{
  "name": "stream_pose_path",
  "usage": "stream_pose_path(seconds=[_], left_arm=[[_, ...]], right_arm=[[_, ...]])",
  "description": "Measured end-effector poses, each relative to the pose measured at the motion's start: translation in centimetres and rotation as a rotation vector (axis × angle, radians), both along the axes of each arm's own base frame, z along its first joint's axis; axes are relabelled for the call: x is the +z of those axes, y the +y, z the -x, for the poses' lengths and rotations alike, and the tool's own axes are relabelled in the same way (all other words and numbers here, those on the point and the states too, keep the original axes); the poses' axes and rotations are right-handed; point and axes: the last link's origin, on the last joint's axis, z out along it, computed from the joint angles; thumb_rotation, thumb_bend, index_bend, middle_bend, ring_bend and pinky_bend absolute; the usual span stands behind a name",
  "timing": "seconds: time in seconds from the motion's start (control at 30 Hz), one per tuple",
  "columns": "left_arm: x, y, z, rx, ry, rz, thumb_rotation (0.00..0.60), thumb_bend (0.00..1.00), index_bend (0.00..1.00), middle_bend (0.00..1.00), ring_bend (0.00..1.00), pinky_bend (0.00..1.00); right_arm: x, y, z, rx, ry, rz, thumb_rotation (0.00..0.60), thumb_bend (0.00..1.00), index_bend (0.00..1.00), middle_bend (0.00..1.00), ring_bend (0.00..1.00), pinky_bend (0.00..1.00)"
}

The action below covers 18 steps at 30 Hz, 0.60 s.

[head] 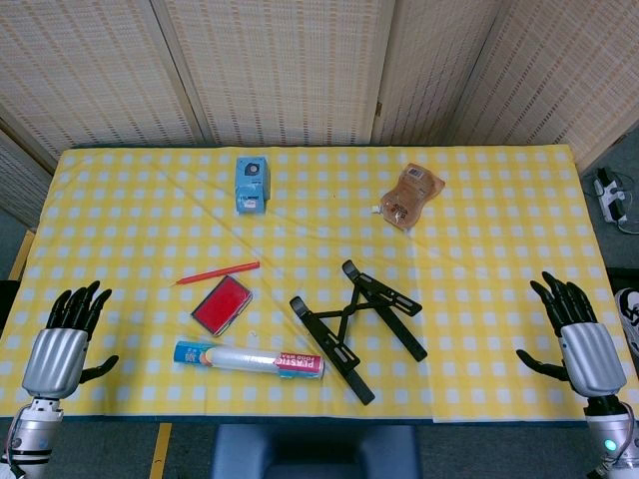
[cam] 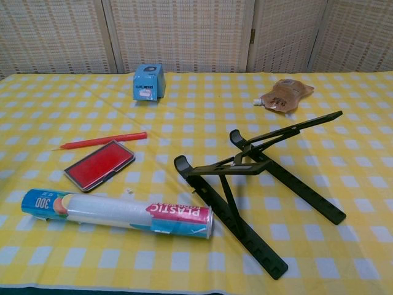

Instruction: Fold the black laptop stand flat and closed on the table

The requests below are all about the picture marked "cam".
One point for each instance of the black folding laptop stand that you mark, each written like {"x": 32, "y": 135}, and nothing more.
{"x": 221, "y": 170}

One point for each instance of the plastic food wrap roll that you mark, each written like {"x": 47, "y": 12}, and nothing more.
{"x": 107, "y": 212}

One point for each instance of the yellow white checked tablecloth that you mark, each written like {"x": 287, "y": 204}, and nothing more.
{"x": 196, "y": 123}

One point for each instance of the red pen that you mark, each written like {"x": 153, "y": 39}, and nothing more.
{"x": 122, "y": 138}

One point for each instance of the small blue cardboard box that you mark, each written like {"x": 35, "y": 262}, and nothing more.
{"x": 147, "y": 83}

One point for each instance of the red ink stamp pad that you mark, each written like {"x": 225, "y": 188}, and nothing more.
{"x": 98, "y": 166}

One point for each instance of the brown spout pouch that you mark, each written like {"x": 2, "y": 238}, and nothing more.
{"x": 285, "y": 96}

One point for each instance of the beige woven folding screen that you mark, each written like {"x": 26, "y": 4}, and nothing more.
{"x": 184, "y": 30}

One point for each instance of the brass screen hinge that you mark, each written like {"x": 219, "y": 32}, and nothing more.
{"x": 253, "y": 36}

